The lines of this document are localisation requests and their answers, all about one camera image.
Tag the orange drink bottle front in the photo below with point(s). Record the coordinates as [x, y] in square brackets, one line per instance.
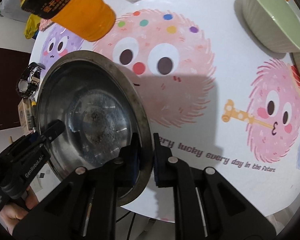
[89, 19]

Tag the small steel bowl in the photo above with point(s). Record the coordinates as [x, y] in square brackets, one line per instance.
[101, 111]

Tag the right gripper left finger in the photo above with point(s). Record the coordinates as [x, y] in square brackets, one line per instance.
[83, 206]

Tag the black wristwatch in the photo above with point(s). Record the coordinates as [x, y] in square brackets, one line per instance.
[29, 80]

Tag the small cardboard box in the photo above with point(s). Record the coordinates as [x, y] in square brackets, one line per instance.
[25, 116]

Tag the small pink candy packet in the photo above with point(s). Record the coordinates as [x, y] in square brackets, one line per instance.
[44, 24]

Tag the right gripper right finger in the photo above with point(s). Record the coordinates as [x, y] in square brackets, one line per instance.
[206, 205]

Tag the person's left hand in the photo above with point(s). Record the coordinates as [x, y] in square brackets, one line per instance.
[11, 214]

